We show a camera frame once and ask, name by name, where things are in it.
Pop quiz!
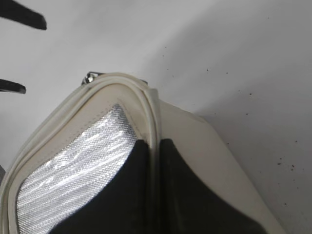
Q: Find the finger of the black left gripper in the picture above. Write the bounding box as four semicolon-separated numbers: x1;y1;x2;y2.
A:
0;79;26;94
0;4;47;30

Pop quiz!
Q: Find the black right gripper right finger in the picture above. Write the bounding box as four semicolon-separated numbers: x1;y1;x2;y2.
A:
160;139;249;234

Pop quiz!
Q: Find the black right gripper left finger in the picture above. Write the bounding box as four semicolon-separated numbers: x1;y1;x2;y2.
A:
77;139;152;234

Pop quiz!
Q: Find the cream bag with silver panel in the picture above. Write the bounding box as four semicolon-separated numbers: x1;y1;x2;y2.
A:
0;73;284;234

